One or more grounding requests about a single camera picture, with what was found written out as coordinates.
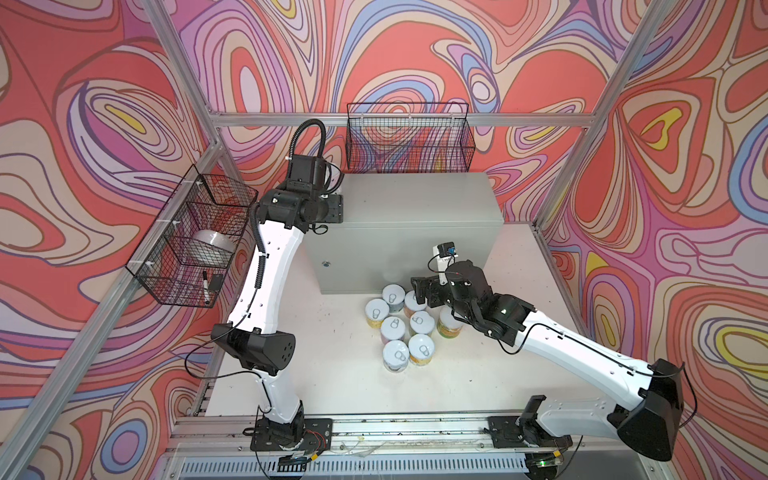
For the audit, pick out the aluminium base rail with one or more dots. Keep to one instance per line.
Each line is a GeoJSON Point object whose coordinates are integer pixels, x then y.
{"type": "Point", "coordinates": [365, 446]}

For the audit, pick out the grey metal cabinet box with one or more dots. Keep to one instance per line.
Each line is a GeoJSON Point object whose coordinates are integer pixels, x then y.
{"type": "Point", "coordinates": [391, 223]}

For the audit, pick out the black wire basket back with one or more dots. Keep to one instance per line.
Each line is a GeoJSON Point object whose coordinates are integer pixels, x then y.
{"type": "Point", "coordinates": [397, 137]}

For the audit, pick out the yellow green label can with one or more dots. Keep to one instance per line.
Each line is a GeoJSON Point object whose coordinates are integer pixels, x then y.
{"type": "Point", "coordinates": [448, 326]}

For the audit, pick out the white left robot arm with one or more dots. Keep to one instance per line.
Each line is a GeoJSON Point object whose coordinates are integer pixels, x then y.
{"type": "Point", "coordinates": [251, 335]}

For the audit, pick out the black wire basket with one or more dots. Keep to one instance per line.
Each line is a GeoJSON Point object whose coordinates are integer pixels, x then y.
{"type": "Point", "coordinates": [170, 267]}
{"type": "Point", "coordinates": [397, 137]}

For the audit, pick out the black wire basket left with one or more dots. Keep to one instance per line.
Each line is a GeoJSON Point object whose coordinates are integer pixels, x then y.
{"type": "Point", "coordinates": [170, 267]}

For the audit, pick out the orange label can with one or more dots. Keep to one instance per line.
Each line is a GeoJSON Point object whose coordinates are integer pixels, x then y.
{"type": "Point", "coordinates": [412, 306]}

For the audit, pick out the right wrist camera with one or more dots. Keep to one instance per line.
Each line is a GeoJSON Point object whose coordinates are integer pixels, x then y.
{"type": "Point", "coordinates": [446, 250]}

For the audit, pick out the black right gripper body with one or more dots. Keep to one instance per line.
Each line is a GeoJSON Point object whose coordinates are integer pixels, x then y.
{"type": "Point", "coordinates": [439, 295]}

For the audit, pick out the pink label can centre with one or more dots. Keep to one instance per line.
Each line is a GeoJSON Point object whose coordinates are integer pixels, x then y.
{"type": "Point", "coordinates": [392, 329]}

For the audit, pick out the yellow label can front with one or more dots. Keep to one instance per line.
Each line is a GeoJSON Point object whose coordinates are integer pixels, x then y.
{"type": "Point", "coordinates": [421, 349]}

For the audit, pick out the silver tape roll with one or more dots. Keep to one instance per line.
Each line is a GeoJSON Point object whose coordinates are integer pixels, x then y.
{"type": "Point", "coordinates": [217, 241]}

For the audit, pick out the black marker pen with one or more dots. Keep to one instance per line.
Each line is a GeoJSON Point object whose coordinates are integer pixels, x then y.
{"type": "Point", "coordinates": [205, 288]}

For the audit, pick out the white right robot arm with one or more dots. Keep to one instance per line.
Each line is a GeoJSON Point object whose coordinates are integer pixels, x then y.
{"type": "Point", "coordinates": [642, 402]}

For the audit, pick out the blue label can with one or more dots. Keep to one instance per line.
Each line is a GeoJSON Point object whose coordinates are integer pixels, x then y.
{"type": "Point", "coordinates": [394, 295]}

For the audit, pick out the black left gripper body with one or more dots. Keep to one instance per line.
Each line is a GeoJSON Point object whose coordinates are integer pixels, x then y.
{"type": "Point", "coordinates": [328, 209]}

